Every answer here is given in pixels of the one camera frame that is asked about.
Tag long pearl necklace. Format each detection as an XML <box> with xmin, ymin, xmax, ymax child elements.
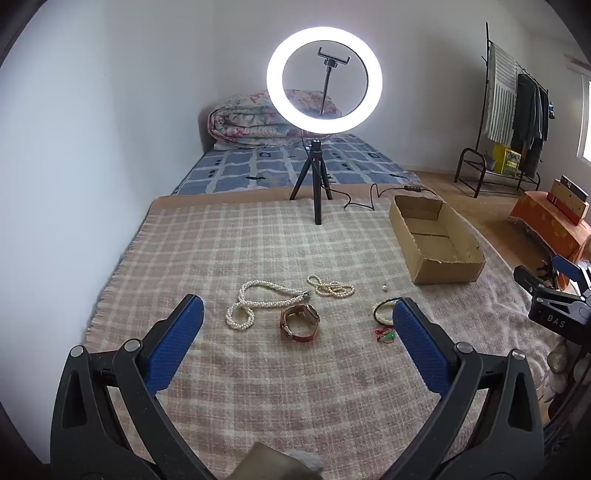
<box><xmin>225</xmin><ymin>280</ymin><xmax>311</xmax><ymax>331</ymax></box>

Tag pink plaid blanket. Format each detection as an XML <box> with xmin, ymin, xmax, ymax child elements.
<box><xmin>83</xmin><ymin>193</ymin><xmax>561</xmax><ymax>480</ymax></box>

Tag dark hanging clothes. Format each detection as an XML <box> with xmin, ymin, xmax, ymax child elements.
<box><xmin>510</xmin><ymin>74</ymin><xmax>550</xmax><ymax>178</ymax></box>

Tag yellow box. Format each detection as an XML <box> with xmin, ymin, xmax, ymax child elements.
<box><xmin>493</xmin><ymin>144</ymin><xmax>522</xmax><ymax>175</ymax></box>

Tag tan and red box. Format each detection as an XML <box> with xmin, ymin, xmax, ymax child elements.
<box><xmin>547</xmin><ymin>174</ymin><xmax>591</xmax><ymax>226</ymax></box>

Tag cardboard box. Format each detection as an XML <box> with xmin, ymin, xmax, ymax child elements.
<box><xmin>388</xmin><ymin>195</ymin><xmax>486</xmax><ymax>285</ymax></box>

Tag orange cloth cover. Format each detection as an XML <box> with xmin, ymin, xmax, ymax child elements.
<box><xmin>509</xmin><ymin>190</ymin><xmax>591</xmax><ymax>264</ymax></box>

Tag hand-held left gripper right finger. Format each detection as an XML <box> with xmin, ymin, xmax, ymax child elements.
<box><xmin>381</xmin><ymin>296</ymin><xmax>546</xmax><ymax>480</ymax></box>

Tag person's left hand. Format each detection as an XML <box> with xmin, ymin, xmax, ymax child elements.
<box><xmin>238</xmin><ymin>442</ymin><xmax>325</xmax><ymax>480</ymax></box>

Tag folded floral quilt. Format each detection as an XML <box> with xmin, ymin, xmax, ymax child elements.
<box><xmin>207</xmin><ymin>89</ymin><xmax>342</xmax><ymax>149</ymax></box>

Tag window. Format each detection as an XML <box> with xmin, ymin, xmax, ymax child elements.
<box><xmin>575</xmin><ymin>65</ymin><xmax>591</xmax><ymax>162</ymax></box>

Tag black tripod stand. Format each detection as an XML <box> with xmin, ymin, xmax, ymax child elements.
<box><xmin>289</xmin><ymin>138</ymin><xmax>333</xmax><ymax>226</ymax></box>

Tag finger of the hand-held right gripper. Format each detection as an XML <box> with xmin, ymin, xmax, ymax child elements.
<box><xmin>553</xmin><ymin>255</ymin><xmax>591</xmax><ymax>296</ymax></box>
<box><xmin>513</xmin><ymin>265</ymin><xmax>561</xmax><ymax>297</ymax></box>

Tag black clothes rack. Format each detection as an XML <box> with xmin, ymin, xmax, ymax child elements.
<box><xmin>455</xmin><ymin>22</ymin><xmax>552</xmax><ymax>198</ymax></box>

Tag blue patterned bedsheet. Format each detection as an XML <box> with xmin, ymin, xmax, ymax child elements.
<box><xmin>172</xmin><ymin>134</ymin><xmax>421</xmax><ymax>197</ymax></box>

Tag red strap wristwatch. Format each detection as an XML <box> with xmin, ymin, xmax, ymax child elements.
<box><xmin>280</xmin><ymin>304</ymin><xmax>320</xmax><ymax>343</ymax></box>

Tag short pearl necklace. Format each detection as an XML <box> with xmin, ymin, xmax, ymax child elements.
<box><xmin>307</xmin><ymin>274</ymin><xmax>355</xmax><ymax>298</ymax></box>

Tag white ring light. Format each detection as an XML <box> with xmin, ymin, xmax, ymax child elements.
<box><xmin>266</xmin><ymin>26</ymin><xmax>383</xmax><ymax>139</ymax></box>

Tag striped towel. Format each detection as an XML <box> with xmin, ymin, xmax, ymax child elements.
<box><xmin>487</xmin><ymin>44</ymin><xmax>519</xmax><ymax>145</ymax></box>

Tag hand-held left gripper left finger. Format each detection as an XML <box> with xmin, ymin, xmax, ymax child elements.
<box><xmin>50</xmin><ymin>294</ymin><xmax>218</xmax><ymax>480</ymax></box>

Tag ring light on tripod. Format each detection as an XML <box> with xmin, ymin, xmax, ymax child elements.
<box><xmin>330</xmin><ymin>184</ymin><xmax>437</xmax><ymax>209</ymax></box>

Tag black phone holder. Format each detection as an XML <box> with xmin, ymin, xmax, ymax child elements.
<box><xmin>317</xmin><ymin>46</ymin><xmax>352</xmax><ymax>116</ymax></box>

